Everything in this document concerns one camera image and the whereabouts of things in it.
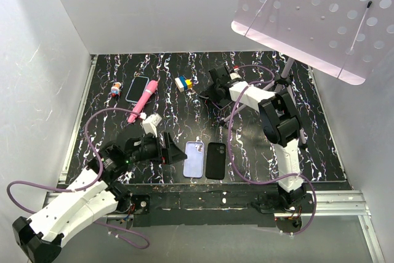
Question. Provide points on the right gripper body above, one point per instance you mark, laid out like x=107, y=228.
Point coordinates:
x=215, y=87

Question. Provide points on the perforated lilac board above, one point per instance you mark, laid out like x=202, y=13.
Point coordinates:
x=346, y=39

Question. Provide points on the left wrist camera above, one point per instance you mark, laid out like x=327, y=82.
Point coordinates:
x=151, y=123

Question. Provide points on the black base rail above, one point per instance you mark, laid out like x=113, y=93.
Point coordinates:
x=207, y=204

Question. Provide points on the coloured building block stack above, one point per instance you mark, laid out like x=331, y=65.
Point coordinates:
x=183, y=84

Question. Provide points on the lilac tripod stand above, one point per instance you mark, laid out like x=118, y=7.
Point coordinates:
x=276, y=106

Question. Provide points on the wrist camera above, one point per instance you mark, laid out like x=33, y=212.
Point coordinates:
x=234, y=73
x=151, y=123

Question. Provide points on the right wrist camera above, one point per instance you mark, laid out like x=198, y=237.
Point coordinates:
x=234, y=73

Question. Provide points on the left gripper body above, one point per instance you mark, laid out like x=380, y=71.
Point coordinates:
x=164, y=150

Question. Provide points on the pink marker pen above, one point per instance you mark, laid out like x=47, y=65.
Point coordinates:
x=148, y=92

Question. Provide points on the lilac phone case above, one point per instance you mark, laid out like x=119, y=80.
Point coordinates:
x=193, y=165

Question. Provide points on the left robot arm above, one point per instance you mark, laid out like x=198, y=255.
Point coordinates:
x=93, y=194

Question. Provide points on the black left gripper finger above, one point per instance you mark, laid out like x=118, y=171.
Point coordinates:
x=175, y=157
x=170, y=144

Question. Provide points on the phone from lilac case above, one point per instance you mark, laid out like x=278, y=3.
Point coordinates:
x=223, y=103

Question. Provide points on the small toy figurine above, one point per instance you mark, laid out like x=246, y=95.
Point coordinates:
x=116, y=89

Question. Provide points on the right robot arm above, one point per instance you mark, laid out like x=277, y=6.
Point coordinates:
x=291, y=187

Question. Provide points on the black phone case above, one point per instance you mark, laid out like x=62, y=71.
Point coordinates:
x=215, y=161

